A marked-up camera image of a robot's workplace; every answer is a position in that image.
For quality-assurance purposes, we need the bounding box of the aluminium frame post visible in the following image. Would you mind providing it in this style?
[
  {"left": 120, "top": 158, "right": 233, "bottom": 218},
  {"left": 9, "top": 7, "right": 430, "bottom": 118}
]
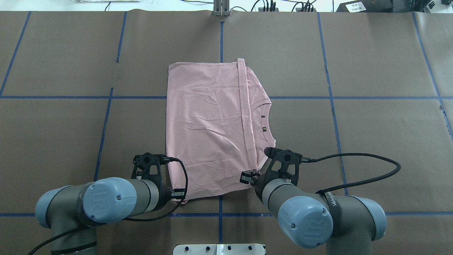
[{"left": 212, "top": 0, "right": 231, "bottom": 17}]

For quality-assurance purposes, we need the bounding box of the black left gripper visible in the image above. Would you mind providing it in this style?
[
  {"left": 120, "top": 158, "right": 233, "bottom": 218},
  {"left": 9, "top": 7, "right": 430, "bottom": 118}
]
[{"left": 131, "top": 152, "right": 186, "bottom": 202}]

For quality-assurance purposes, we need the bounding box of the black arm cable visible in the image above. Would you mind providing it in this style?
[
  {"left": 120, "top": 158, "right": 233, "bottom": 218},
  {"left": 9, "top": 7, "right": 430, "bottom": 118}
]
[
  {"left": 301, "top": 153, "right": 401, "bottom": 194},
  {"left": 27, "top": 157, "right": 189, "bottom": 255}
]

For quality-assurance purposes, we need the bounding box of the pink Snoopy t-shirt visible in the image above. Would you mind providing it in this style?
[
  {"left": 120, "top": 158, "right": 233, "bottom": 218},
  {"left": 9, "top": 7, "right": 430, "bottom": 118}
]
[{"left": 166, "top": 58, "right": 276, "bottom": 203}]

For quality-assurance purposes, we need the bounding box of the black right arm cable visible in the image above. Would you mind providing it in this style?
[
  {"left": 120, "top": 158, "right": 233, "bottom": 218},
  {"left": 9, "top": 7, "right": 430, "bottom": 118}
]
[{"left": 301, "top": 153, "right": 401, "bottom": 194}]

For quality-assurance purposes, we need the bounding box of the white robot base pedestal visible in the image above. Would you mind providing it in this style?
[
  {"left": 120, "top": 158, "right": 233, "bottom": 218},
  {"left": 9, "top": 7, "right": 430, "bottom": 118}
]
[{"left": 173, "top": 243, "right": 267, "bottom": 255}]

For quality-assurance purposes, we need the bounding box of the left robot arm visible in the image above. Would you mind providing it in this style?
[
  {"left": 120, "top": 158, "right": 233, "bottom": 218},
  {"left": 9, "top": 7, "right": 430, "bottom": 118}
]
[{"left": 29, "top": 152, "right": 188, "bottom": 255}]

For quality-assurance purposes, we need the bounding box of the black control box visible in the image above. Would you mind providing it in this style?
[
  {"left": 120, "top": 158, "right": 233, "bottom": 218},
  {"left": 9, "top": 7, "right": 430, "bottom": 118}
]
[{"left": 335, "top": 0, "right": 394, "bottom": 13}]

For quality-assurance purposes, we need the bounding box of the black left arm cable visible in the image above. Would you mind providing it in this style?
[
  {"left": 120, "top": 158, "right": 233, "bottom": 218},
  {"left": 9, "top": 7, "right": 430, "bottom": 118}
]
[{"left": 27, "top": 157, "right": 189, "bottom": 255}]

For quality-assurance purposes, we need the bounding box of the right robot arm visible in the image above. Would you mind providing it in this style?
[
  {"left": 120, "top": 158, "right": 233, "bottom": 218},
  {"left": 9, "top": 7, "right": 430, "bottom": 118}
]
[{"left": 240, "top": 147, "right": 387, "bottom": 255}]

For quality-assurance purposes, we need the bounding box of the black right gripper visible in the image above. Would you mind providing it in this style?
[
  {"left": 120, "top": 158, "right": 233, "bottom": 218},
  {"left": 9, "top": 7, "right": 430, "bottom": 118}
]
[{"left": 240, "top": 147, "right": 312, "bottom": 187}]

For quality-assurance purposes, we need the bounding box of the black cable on table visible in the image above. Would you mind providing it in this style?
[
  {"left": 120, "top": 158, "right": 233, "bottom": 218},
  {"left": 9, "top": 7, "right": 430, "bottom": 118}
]
[{"left": 180, "top": 0, "right": 262, "bottom": 12}]

